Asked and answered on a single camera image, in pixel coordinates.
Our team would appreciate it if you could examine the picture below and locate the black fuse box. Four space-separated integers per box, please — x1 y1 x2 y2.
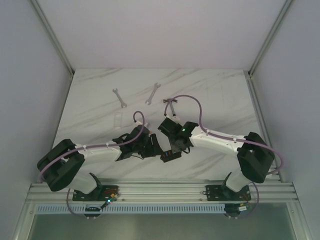
160 149 182 163

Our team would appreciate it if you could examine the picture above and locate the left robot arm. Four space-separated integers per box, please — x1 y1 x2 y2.
36 125 163 201

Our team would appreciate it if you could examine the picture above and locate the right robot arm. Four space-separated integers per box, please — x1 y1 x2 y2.
158 117 275 201

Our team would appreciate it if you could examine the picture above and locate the clear fuse box lid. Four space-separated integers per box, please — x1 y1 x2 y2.
113 112 123 129

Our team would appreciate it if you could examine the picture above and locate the left silver wrench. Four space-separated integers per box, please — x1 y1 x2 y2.
112 88 127 108

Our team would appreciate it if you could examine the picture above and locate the silver wrench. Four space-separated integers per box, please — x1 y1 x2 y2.
145 82 161 105
112 88 127 108

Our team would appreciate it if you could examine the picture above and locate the right silver wrench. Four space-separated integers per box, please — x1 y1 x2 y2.
145 82 161 105

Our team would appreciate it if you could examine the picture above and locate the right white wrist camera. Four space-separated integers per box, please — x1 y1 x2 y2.
164 114 181 123

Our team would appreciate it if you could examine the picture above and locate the black handled claw hammer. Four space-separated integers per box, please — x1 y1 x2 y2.
163 98 178 117

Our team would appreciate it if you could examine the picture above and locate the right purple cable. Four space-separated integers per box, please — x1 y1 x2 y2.
163 94 285 221

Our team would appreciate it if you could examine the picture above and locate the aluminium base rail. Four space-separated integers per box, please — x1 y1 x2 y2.
26 178 299 204

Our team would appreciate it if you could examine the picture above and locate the grey slotted cable duct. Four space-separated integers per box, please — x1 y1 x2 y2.
35 203 226 215

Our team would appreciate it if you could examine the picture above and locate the right aluminium frame post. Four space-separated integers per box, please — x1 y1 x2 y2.
248 0 295 78

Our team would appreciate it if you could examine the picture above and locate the aluminium frame post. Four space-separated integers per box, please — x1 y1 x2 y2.
28 0 75 76
248 0 295 78

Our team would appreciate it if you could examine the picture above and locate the left aluminium frame post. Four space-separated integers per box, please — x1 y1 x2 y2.
28 0 75 76

